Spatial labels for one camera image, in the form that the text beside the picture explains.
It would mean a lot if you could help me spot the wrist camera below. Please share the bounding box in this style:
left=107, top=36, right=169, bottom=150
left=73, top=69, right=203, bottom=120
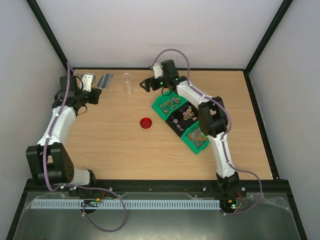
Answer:
left=149, top=63, right=163, bottom=79
left=81, top=73, right=96, bottom=92

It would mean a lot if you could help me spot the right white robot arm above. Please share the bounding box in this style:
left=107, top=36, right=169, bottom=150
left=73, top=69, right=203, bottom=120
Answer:
left=139, top=59, right=240, bottom=196

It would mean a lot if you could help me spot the red round lid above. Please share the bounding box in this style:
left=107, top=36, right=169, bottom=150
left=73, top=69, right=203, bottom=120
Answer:
left=139, top=117, right=152, bottom=129

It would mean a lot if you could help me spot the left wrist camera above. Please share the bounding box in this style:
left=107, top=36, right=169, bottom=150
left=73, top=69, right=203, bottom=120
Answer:
left=81, top=73, right=96, bottom=92

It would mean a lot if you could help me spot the black bin with swirl lollipops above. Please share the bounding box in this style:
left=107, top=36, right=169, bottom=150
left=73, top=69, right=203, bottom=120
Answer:
left=165, top=101, right=199, bottom=137

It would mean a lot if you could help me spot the green bin with gummies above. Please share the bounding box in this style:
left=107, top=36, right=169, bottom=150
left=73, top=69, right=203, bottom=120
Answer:
left=180, top=122, right=210, bottom=155

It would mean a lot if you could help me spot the clear plastic cup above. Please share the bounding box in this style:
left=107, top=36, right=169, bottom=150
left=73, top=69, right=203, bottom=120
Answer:
left=122, top=72, right=134, bottom=94

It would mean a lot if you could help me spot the black aluminium rail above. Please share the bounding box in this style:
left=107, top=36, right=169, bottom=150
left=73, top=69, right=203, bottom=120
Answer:
left=24, top=179, right=293, bottom=199

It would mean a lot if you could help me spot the green bin with lollipops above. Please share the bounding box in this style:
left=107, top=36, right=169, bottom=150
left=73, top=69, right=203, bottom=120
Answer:
left=151, top=91, right=187, bottom=121

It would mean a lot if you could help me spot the metal scoop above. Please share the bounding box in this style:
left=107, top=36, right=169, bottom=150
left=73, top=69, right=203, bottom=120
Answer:
left=96, top=73, right=114, bottom=90

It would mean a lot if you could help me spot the light blue cable duct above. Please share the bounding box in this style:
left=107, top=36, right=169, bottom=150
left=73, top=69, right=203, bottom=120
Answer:
left=30, top=199, right=220, bottom=210

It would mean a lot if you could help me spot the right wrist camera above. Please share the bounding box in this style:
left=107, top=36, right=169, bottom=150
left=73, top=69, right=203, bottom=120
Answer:
left=149, top=63, right=163, bottom=79

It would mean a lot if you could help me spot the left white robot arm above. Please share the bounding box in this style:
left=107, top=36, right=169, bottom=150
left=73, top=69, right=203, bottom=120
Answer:
left=26, top=73, right=102, bottom=186

